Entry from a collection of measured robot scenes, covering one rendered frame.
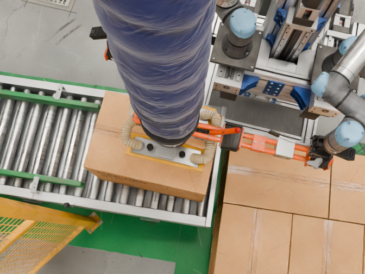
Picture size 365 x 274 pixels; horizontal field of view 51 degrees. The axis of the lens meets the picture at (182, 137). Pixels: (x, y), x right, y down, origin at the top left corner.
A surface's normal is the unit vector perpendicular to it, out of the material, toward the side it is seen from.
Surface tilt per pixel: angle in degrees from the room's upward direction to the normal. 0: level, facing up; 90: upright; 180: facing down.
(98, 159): 0
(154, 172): 0
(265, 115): 0
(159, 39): 73
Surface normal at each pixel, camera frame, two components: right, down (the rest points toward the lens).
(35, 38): 0.00, -0.25
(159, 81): 0.04, 0.94
